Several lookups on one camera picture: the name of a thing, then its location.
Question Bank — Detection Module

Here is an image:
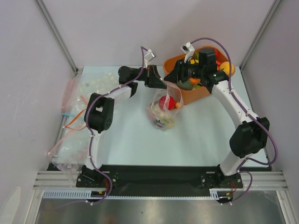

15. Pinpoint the left aluminium frame post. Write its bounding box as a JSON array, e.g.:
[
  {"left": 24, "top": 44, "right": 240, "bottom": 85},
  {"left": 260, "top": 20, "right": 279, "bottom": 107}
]
[{"left": 33, "top": 0, "right": 78, "bottom": 75}]

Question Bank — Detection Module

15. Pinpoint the red apple toy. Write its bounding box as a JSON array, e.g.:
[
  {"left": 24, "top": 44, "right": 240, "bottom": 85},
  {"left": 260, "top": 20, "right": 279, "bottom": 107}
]
[{"left": 158, "top": 96, "right": 176, "bottom": 110}]

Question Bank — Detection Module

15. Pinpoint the clear zip top bag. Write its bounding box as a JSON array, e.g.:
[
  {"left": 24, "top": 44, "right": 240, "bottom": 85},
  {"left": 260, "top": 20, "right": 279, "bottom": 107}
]
[{"left": 146, "top": 81, "right": 184, "bottom": 130}]

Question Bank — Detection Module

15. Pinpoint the cauliflower toy white green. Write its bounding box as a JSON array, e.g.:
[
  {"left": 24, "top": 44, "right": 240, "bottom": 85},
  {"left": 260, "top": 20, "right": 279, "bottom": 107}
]
[{"left": 151, "top": 105, "right": 173, "bottom": 124}]

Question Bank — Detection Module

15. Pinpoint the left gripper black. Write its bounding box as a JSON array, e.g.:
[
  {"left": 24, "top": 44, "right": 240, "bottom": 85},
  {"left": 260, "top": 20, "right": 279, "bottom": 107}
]
[{"left": 132, "top": 65, "right": 168, "bottom": 90}]

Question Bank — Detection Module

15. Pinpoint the orange plastic food bin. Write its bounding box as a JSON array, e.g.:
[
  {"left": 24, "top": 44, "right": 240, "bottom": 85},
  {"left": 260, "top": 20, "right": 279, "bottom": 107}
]
[{"left": 163, "top": 46, "right": 228, "bottom": 105}]

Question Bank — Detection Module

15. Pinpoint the yellow peach toy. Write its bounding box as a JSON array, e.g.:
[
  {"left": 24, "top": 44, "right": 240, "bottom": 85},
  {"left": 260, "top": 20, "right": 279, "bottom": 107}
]
[{"left": 219, "top": 61, "right": 235, "bottom": 76}]

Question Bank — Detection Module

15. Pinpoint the orange tangerine toy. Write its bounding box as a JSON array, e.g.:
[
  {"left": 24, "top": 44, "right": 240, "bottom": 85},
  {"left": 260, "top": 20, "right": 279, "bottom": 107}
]
[{"left": 189, "top": 78, "right": 200, "bottom": 85}]

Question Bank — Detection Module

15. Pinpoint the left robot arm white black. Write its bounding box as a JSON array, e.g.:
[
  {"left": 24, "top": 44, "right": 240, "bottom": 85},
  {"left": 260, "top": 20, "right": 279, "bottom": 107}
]
[{"left": 84, "top": 65, "right": 166, "bottom": 187}]

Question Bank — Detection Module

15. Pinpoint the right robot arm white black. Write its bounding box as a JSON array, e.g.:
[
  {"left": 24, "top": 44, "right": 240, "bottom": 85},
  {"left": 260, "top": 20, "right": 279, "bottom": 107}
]
[{"left": 163, "top": 46, "right": 270, "bottom": 187}]

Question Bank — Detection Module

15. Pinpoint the white cable duct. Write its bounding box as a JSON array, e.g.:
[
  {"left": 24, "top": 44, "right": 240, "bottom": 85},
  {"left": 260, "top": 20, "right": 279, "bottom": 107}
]
[{"left": 43, "top": 189, "right": 233, "bottom": 201}]

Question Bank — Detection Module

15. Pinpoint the aluminium front rail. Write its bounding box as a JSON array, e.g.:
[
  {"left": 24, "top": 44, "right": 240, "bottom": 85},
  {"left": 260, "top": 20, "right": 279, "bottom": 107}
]
[{"left": 33, "top": 171, "right": 289, "bottom": 191}]

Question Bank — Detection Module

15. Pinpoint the blue cable tie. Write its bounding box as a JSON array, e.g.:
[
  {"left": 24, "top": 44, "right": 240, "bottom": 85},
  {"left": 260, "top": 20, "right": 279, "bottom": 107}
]
[{"left": 61, "top": 113, "right": 77, "bottom": 118}]

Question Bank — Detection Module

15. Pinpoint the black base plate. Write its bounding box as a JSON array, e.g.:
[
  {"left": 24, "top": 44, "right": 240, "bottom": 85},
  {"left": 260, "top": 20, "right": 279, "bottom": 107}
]
[{"left": 46, "top": 164, "right": 273, "bottom": 198}]

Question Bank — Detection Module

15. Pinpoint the dark chestnut toy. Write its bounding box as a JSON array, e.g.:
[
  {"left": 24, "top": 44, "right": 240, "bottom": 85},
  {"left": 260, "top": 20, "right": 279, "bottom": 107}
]
[{"left": 153, "top": 119, "right": 162, "bottom": 128}]

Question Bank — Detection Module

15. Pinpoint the right aluminium frame post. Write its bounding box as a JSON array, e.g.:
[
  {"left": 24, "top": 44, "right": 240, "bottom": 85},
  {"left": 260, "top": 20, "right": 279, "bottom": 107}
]
[{"left": 240, "top": 0, "right": 283, "bottom": 71}]

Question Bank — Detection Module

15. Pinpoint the green cantaloupe toy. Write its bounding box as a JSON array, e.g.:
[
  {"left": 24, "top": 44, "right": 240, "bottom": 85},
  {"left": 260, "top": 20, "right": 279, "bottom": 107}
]
[{"left": 177, "top": 81, "right": 193, "bottom": 91}]

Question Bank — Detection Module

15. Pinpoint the aluminium frame post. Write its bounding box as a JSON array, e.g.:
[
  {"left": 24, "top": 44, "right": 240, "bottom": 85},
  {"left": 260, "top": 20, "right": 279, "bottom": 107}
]
[
  {"left": 33, "top": 0, "right": 78, "bottom": 75},
  {"left": 240, "top": 0, "right": 283, "bottom": 71}
]

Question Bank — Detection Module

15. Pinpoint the pile of spare zip bags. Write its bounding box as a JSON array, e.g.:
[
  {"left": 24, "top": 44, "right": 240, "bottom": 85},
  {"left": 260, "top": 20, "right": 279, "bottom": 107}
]
[{"left": 61, "top": 72, "right": 120, "bottom": 131}]

